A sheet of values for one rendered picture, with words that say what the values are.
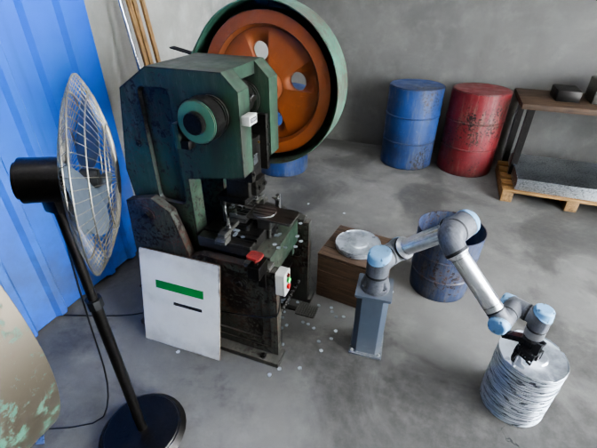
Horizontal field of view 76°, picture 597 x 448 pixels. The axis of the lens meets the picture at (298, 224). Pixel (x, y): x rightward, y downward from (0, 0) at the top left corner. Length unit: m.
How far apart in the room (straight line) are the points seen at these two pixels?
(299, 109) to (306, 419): 1.57
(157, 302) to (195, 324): 0.26
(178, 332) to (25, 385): 1.67
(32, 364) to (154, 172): 1.41
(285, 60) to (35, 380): 1.75
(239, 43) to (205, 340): 1.60
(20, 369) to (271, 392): 1.59
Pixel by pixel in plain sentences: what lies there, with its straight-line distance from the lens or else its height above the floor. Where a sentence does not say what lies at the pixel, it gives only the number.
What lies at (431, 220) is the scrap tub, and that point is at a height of 0.40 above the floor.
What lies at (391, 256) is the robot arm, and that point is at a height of 0.67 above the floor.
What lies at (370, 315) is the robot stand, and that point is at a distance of 2.09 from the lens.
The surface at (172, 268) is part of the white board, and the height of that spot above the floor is 0.51.
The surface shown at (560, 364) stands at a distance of 2.17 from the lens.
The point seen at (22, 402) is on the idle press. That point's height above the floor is 1.26.
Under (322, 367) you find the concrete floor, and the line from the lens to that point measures 2.25.
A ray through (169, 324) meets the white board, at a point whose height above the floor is 0.14.
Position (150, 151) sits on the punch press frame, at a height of 1.12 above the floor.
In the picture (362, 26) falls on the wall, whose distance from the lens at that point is 4.98.
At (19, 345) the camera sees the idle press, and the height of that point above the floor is 1.36.
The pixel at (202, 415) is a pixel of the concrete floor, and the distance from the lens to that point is 2.14.
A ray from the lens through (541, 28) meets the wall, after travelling 4.93.
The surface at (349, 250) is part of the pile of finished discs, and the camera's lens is 2.42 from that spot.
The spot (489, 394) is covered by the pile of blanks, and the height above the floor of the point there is 0.10.
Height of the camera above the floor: 1.79
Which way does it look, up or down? 32 degrees down
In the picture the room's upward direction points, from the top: straight up
